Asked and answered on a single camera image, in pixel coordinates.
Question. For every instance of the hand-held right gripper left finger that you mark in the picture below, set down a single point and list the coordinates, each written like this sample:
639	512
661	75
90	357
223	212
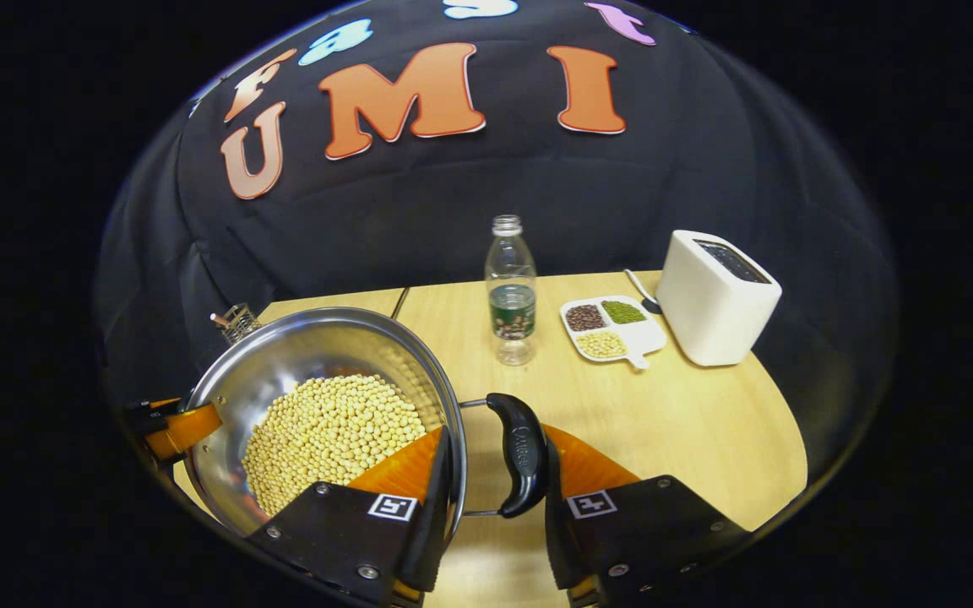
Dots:
436	523

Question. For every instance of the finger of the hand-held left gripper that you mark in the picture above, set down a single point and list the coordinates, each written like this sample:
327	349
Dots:
191	426

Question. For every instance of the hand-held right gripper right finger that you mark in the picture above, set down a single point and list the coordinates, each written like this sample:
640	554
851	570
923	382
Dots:
558	540

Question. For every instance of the pile of yellow soybeans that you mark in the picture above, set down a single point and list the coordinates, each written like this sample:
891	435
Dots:
326	431

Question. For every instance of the small heap of yellow beans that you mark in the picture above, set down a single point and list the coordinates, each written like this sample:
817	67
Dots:
601	344

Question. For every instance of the white divided dish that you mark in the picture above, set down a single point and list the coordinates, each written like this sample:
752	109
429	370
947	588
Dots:
643	335

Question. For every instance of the pile of dark red beans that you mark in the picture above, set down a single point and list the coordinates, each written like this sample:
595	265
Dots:
585	317

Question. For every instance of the pile of green mung beans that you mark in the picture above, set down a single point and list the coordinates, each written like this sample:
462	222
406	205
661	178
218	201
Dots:
623	312

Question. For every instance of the clear plastic water bottle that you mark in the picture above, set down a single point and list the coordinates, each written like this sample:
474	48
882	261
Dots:
511	287

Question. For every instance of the white toaster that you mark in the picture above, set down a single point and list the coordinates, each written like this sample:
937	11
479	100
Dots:
706	312

